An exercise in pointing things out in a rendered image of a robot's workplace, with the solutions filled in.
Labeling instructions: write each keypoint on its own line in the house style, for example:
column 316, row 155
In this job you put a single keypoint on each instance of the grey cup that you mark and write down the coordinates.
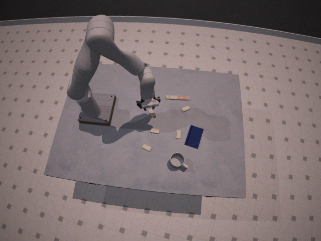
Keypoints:
column 177, row 159

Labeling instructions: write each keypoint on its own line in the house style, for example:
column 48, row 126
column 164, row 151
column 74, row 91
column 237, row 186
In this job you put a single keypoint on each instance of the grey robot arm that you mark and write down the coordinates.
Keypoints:
column 99, row 40

